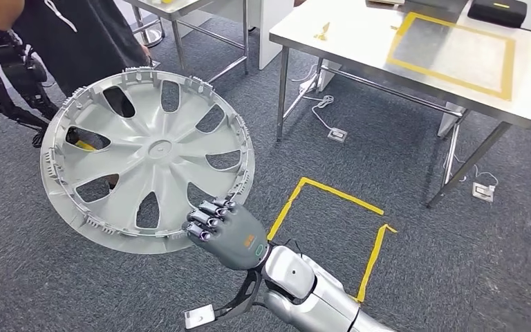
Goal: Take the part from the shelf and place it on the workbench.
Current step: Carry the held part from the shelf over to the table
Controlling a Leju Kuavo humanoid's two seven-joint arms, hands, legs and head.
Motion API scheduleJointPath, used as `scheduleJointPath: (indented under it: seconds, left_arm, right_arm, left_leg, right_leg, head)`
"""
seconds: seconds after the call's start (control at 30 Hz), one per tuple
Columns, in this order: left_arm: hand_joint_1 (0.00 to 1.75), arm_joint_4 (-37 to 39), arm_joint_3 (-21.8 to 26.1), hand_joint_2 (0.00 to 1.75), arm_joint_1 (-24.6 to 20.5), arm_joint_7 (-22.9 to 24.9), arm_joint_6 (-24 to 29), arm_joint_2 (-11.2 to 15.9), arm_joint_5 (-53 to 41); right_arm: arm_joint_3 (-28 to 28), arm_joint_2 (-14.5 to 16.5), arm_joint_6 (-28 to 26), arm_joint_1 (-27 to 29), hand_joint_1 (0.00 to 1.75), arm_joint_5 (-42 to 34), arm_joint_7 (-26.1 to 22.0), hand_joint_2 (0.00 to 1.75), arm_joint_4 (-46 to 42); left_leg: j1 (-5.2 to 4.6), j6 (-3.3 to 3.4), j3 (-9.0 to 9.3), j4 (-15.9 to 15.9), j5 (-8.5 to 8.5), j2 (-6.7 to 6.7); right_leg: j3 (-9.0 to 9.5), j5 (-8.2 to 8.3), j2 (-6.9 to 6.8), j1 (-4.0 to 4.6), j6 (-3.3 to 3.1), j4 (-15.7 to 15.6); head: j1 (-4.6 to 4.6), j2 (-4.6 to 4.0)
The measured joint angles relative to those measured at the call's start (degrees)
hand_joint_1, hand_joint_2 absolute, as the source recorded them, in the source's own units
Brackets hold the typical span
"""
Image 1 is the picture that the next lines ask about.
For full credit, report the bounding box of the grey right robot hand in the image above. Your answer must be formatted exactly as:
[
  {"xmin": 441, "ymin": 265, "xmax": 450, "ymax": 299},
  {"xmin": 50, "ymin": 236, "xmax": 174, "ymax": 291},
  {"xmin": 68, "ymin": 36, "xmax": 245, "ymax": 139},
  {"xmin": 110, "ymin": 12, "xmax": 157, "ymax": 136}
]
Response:
[{"xmin": 181, "ymin": 196, "xmax": 271, "ymax": 271}]

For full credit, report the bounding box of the silver wheel hubcap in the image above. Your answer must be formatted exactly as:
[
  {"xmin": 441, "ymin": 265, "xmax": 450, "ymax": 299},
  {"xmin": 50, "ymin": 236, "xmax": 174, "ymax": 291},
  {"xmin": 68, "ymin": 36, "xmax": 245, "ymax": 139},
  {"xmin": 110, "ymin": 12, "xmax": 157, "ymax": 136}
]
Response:
[{"xmin": 39, "ymin": 66, "xmax": 257, "ymax": 255}]

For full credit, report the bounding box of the stainless steel workbench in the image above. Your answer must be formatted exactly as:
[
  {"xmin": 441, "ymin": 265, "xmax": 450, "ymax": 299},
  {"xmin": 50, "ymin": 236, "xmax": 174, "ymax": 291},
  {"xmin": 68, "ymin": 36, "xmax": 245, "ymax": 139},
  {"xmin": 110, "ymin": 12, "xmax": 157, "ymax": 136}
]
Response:
[{"xmin": 268, "ymin": 0, "xmax": 531, "ymax": 210}]

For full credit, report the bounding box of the yellow tape rectangle on workbench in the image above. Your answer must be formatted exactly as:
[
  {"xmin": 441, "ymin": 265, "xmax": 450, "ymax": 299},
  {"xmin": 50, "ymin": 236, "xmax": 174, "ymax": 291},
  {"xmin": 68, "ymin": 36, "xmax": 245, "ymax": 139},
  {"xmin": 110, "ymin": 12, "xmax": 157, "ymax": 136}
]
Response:
[{"xmin": 386, "ymin": 11, "xmax": 517, "ymax": 102}]

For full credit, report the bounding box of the yellow floor tape square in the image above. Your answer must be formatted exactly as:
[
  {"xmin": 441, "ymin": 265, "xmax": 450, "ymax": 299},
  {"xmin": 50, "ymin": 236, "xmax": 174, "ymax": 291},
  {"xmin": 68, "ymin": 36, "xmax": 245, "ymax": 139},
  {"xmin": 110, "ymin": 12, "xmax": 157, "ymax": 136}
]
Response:
[{"xmin": 266, "ymin": 176, "xmax": 399, "ymax": 304}]

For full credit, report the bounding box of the silver floor socket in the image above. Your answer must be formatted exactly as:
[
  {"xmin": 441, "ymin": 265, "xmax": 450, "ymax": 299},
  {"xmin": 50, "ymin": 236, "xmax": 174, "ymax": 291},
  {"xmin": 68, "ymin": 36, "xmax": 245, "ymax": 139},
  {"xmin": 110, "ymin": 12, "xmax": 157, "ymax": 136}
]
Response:
[
  {"xmin": 472, "ymin": 181, "xmax": 496, "ymax": 203},
  {"xmin": 326, "ymin": 127, "xmax": 349, "ymax": 144}
]

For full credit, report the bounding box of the yellow tape scrap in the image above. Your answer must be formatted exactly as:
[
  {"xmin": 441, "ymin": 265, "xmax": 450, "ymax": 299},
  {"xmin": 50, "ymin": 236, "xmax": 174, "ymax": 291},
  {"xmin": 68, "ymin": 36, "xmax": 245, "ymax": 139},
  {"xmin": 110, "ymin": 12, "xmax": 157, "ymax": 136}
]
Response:
[{"xmin": 313, "ymin": 21, "xmax": 331, "ymax": 42}]

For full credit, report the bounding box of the chrome stanchion base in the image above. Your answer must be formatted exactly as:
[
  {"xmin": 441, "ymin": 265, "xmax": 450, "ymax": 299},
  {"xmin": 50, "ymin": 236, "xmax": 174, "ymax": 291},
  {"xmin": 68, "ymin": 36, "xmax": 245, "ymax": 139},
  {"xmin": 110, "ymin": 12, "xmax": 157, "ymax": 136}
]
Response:
[{"xmin": 130, "ymin": 4, "xmax": 166, "ymax": 49}]

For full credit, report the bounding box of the stainless steel table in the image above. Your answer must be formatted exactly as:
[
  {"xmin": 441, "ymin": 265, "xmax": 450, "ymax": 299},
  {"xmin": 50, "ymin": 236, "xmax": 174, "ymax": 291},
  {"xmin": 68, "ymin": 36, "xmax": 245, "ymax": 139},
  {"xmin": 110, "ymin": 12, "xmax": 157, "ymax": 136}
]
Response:
[{"xmin": 122, "ymin": 0, "xmax": 251, "ymax": 84}]

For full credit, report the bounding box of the person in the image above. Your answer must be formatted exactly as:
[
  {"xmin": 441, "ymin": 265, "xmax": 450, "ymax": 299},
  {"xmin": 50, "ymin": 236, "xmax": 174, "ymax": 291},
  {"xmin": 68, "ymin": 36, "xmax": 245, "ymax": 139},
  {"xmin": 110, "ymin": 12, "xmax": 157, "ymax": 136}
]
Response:
[{"xmin": 0, "ymin": 0, "xmax": 153, "ymax": 98}]

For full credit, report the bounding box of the black exoskeleton rig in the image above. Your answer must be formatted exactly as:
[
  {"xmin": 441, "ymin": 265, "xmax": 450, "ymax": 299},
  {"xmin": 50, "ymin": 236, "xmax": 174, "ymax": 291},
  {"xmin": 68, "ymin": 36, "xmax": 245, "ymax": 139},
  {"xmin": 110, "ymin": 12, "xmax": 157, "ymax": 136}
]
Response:
[{"xmin": 0, "ymin": 18, "xmax": 61, "ymax": 149}]

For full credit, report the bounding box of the black case yellow mark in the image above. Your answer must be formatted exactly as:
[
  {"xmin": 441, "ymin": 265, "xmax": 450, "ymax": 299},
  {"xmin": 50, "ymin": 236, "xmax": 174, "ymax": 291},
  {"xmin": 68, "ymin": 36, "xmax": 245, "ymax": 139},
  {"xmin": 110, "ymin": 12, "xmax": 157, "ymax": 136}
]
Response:
[{"xmin": 467, "ymin": 0, "xmax": 528, "ymax": 29}]

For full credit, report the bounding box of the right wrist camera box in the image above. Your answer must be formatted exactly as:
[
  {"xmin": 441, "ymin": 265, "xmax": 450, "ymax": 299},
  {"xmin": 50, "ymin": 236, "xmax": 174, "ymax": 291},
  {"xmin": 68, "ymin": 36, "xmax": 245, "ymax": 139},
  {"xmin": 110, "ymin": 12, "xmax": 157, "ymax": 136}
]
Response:
[{"xmin": 183, "ymin": 304, "xmax": 216, "ymax": 331}]

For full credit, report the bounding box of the white coiled cable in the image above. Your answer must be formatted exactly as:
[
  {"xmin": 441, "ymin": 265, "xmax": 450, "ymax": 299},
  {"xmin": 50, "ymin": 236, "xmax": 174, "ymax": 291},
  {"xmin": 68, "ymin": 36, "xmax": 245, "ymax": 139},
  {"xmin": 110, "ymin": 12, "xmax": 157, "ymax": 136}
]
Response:
[{"xmin": 291, "ymin": 64, "xmax": 336, "ymax": 132}]

